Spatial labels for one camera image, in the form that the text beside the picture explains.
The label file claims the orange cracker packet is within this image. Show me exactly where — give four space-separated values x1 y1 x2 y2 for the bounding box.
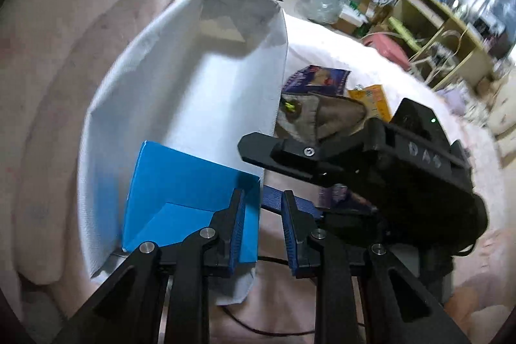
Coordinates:
348 85 392 122

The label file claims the plaid fabric pouch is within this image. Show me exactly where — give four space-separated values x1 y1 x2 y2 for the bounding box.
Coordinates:
275 93 366 146

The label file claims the white bed cover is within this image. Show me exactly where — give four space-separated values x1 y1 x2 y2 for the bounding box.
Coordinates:
209 10 509 344

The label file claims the dark blue biscuit packet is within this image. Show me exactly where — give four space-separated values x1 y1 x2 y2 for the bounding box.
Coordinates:
282 64 351 97

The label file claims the yellow wooden shelf unit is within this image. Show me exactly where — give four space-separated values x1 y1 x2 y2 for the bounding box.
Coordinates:
382 0 493 90

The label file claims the white fabric storage box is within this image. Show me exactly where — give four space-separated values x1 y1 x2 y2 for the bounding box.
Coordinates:
77 0 288 306

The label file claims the clear plastic bag bin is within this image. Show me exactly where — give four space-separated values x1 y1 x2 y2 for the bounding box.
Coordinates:
296 0 346 25

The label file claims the black cable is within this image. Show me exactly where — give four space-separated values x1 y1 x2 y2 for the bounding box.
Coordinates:
218 255 319 337

